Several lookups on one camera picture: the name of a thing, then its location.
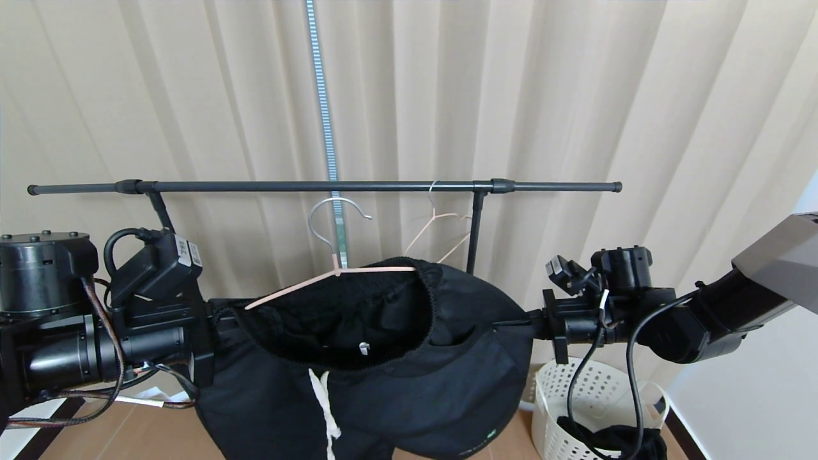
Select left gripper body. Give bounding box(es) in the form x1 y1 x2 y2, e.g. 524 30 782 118
120 298 216 388

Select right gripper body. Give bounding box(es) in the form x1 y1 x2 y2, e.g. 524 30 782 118
541 289 615 366

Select pink clothes hanger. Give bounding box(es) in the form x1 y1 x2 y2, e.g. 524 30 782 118
244 196 419 312
404 180 474 265

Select black shorts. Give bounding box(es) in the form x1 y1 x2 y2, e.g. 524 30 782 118
192 256 535 460

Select white laundry basket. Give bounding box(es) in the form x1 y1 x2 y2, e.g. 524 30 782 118
532 356 671 460

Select heap of clothes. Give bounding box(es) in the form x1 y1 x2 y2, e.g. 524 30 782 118
556 415 669 460

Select black clothes rack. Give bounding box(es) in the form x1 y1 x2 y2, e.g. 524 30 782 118
27 178 623 277

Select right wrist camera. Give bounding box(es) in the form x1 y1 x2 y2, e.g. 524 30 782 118
545 254 605 298

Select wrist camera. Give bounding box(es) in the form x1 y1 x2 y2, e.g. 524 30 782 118
545 254 605 298
112 231 205 309

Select black cable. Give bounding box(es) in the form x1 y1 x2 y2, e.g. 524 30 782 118
102 227 160 283
624 291 704 460
565 319 611 460

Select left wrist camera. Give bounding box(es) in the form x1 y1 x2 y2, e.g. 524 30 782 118
112 231 205 309

